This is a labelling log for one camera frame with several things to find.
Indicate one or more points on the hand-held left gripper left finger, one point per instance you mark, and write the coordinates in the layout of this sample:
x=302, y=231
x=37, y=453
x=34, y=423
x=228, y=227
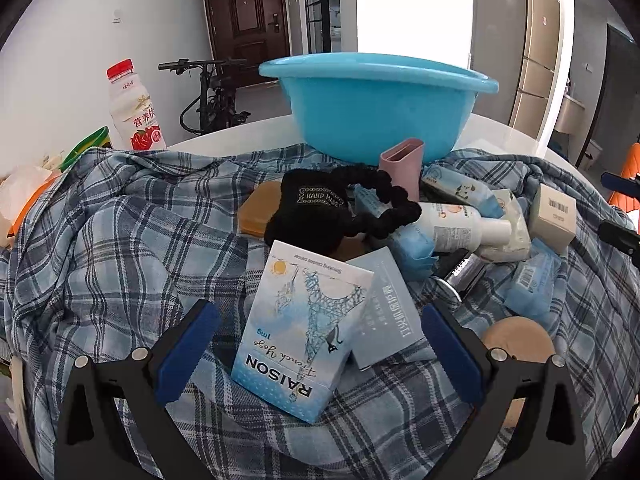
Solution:
x=186, y=355

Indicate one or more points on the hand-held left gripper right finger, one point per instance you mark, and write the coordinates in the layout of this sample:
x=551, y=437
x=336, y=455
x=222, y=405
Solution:
x=455, y=355

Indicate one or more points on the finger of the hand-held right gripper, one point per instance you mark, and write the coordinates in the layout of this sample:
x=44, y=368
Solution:
x=620, y=237
x=620, y=182

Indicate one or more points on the light blue tower print box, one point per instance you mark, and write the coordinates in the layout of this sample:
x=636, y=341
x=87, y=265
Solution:
x=300, y=335

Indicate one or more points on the light blue plastic basin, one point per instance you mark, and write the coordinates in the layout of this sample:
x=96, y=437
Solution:
x=380, y=105

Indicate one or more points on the orange chair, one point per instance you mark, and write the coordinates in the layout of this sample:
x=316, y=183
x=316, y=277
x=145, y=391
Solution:
x=629, y=160

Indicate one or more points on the round cork coaster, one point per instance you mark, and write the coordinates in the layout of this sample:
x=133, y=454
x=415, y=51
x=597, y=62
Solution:
x=517, y=342

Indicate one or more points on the cream cardboard box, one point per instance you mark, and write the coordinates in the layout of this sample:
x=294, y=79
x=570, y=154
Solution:
x=552, y=217

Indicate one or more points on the pale blue flat box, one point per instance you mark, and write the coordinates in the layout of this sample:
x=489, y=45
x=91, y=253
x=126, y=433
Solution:
x=387, y=310

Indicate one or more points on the silver black metal clip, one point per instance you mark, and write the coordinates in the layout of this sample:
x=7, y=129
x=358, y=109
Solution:
x=460, y=272

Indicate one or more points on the white washbasin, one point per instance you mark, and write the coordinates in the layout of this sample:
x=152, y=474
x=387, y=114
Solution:
x=570, y=112

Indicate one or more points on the light blue tissue packet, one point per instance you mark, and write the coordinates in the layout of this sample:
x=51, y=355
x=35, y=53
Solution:
x=532, y=280
x=415, y=252

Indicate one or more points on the white tissue pack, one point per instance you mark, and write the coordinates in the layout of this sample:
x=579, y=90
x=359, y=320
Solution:
x=517, y=232

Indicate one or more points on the blue plaid cloth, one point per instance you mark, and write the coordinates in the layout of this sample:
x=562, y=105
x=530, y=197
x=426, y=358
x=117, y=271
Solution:
x=150, y=240

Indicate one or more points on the white lotion bottle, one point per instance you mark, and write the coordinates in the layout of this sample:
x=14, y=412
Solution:
x=452, y=225

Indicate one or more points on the tall beige refrigerator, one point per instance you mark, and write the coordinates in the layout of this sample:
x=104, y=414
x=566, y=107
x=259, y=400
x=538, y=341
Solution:
x=537, y=60

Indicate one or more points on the panda print tissue packet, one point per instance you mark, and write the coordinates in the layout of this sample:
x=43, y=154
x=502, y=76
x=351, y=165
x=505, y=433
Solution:
x=460, y=185

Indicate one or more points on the tan flat box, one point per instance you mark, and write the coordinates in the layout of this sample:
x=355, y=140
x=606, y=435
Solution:
x=260, y=207

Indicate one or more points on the black knit glove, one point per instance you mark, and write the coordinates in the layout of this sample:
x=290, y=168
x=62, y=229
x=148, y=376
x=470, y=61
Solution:
x=307, y=210

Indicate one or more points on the black hair scrunchie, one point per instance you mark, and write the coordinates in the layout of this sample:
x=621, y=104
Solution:
x=382, y=180

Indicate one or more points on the pink plastic holder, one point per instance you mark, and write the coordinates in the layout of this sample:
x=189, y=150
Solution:
x=402, y=167

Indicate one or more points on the orange plastic bag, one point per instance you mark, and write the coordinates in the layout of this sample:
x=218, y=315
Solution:
x=32, y=207

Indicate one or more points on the green round can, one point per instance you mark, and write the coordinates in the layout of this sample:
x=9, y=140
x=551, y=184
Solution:
x=87, y=147

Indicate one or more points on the crumpled white tissue bag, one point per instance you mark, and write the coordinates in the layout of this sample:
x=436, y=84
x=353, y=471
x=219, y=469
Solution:
x=22, y=182

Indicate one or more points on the white milk bottle red cap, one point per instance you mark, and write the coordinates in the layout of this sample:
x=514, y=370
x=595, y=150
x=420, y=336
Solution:
x=135, y=115

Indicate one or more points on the black bicycle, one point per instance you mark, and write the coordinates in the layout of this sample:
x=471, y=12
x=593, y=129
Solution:
x=210, y=100

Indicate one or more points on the dark brown entrance door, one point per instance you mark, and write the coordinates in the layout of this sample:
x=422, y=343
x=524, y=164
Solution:
x=247, y=15

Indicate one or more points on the black framed glass door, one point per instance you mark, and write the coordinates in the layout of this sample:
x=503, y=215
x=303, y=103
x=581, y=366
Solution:
x=320, y=5

